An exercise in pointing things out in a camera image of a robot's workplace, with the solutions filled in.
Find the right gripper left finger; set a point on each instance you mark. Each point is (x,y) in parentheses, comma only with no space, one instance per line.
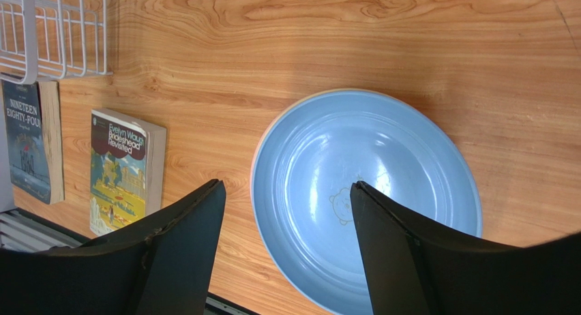
(161,264)

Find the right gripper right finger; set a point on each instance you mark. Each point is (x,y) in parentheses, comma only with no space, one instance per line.
(415,265)

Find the blue plate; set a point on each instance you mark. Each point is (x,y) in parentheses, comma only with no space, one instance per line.
(332,177)

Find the yellow beige plate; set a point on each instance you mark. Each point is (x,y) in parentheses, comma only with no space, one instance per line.
(283,113)

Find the Brideshead Revisited book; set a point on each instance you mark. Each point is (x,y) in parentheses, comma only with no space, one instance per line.
(127,169)

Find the Nineteen Eighty-Four book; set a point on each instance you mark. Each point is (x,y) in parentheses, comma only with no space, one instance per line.
(33,127)

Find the white wire dish rack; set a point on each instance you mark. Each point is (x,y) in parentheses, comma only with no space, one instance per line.
(53,40)

